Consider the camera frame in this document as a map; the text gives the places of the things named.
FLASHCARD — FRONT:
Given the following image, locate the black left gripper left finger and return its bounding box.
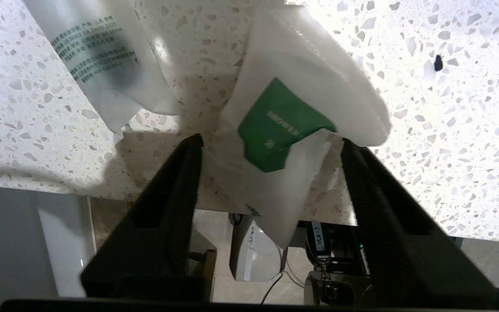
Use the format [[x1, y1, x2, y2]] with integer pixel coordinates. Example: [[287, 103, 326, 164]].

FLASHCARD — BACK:
[[81, 133, 212, 302]]

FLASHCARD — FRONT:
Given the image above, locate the black labelled key fob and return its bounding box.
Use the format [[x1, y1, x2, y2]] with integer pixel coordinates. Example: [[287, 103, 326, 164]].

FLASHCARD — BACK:
[[305, 221, 333, 266]]

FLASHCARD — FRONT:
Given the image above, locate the clear packet with black comb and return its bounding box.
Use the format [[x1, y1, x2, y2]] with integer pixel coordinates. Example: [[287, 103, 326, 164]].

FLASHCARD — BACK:
[[22, 0, 181, 136]]

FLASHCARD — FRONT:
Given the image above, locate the thin white cable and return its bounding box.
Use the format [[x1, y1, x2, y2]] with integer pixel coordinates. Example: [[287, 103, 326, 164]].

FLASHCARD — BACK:
[[262, 247, 307, 305]]

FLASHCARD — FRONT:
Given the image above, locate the small clear green-label packet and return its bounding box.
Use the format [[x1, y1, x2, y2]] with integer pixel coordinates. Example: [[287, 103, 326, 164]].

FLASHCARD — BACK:
[[202, 3, 392, 248]]

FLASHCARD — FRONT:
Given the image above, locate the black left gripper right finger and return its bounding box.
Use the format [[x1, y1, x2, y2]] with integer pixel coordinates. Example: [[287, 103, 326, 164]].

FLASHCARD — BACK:
[[341, 138, 498, 309]]

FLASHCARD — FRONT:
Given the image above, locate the black device with green light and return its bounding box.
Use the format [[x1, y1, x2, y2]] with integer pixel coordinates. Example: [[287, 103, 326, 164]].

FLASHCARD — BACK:
[[330, 225, 371, 278]]

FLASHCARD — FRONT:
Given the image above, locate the white plastic floor device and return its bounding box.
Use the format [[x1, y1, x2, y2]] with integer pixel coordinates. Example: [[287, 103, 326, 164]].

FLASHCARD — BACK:
[[231, 213, 284, 282]]

